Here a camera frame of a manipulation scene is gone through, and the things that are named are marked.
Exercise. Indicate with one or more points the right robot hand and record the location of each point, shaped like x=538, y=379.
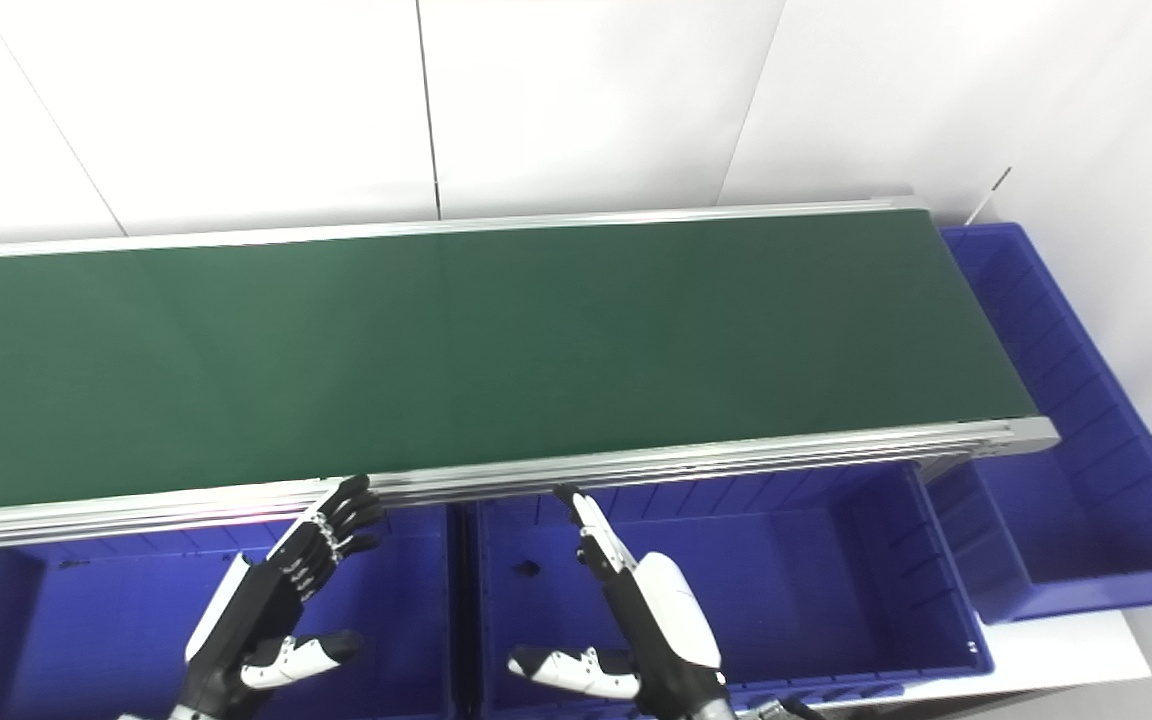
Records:
x=661, y=620

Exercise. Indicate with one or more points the green conveyor belt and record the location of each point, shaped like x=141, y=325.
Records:
x=556, y=340
x=636, y=468

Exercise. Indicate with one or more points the white platform board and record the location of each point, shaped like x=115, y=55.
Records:
x=1066, y=650

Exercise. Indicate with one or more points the long blue plastic bin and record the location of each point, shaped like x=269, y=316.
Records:
x=1086, y=500

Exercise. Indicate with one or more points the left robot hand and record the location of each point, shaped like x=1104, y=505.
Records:
x=271, y=600

